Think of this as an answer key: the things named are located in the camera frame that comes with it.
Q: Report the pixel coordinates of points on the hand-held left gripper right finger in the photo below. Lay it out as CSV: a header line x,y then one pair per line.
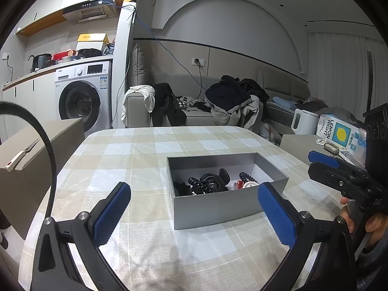
x,y
277,215

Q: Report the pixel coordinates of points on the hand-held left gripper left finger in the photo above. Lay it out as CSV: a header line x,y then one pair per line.
x,y
112,215

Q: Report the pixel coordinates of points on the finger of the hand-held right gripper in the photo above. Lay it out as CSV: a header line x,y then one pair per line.
x,y
330,177
322,157

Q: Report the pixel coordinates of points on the red and white bangle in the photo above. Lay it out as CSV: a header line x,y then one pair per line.
x,y
250,185

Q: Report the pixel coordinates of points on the grey cardboard box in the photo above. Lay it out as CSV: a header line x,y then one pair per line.
x,y
224,209

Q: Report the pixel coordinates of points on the black hair claw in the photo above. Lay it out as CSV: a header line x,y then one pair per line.
x,y
216,178
197,191

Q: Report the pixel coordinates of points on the black wavy hair clip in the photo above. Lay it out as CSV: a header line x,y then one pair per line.
x,y
195,181

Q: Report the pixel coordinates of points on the person's right forearm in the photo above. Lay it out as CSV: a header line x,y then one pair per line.
x,y
372,266

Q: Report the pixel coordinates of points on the person's right hand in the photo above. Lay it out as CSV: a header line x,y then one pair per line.
x,y
377,225

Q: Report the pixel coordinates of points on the white box with lemon print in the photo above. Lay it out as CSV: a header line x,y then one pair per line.
x,y
339,133

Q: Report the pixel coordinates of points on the white electric kettle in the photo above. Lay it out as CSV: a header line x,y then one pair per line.
x,y
303,122

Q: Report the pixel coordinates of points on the checked tablecloth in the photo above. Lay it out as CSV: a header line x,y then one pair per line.
x,y
136,157

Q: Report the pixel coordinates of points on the blue pillow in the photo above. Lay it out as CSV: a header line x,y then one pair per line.
x,y
283,102

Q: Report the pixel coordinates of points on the black scrunchie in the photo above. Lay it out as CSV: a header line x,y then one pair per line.
x,y
181,188

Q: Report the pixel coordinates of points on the grey curtain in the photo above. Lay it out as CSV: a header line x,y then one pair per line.
x,y
342,72

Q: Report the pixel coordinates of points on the beige cardboard box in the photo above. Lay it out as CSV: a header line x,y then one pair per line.
x,y
27,185

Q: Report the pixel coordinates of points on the grey hoodie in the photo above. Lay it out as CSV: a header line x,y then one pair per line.
x,y
230,115

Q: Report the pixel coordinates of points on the white utility knife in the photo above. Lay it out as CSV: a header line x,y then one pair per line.
x,y
21,156

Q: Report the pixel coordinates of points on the dark clothes pile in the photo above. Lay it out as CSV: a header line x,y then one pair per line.
x,y
230,92

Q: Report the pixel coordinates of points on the white garment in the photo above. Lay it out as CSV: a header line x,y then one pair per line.
x,y
145,95

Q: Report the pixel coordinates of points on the black garment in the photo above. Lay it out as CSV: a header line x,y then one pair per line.
x,y
168,103

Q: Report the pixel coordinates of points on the beige sofa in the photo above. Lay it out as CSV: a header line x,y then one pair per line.
x,y
197,118

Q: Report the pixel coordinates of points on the white washing machine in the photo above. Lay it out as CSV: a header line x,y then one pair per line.
x,y
91,75

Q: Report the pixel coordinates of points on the white counter cabinet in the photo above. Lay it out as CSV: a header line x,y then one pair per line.
x,y
30,97

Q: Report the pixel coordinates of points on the grey pillow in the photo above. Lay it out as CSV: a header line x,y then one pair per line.
x,y
138,66

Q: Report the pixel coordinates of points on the red basket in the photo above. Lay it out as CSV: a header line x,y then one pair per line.
x,y
63,56

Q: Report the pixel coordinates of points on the black pot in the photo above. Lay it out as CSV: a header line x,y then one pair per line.
x,y
41,60

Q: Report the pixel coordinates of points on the yellow cardboard box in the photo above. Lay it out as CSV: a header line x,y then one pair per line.
x,y
91,38

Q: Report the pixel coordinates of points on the steel range hood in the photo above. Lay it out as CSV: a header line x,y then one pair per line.
x,y
91,10

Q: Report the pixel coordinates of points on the white wall socket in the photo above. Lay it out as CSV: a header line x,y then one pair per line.
x,y
198,61

